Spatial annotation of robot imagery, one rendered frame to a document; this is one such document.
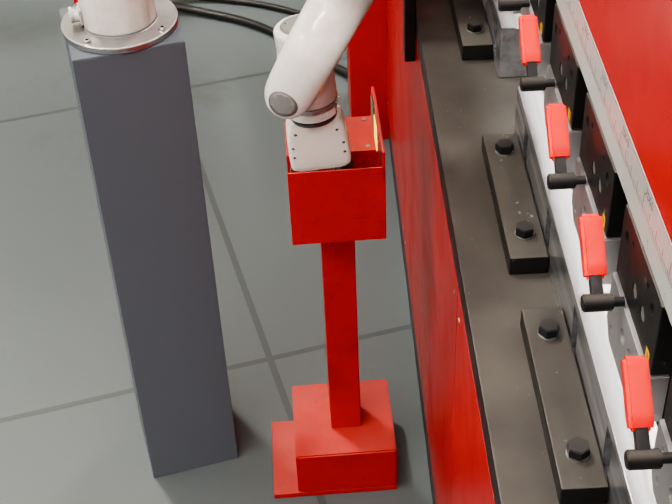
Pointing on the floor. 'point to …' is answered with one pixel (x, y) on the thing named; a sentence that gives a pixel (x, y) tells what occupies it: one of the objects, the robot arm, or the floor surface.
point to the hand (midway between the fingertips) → (325, 188)
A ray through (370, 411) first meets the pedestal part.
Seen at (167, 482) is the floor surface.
